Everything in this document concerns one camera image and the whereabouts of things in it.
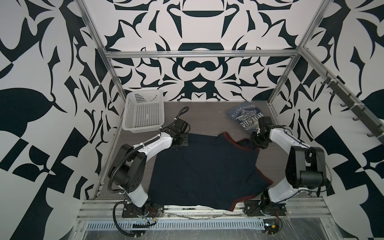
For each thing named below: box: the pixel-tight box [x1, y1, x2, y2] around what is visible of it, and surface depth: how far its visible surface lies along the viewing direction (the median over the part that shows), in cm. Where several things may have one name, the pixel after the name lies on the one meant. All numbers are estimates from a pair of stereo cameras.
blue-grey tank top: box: [227, 100, 264, 131], surface depth 110 cm
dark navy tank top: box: [149, 132, 273, 211], surface depth 86 cm
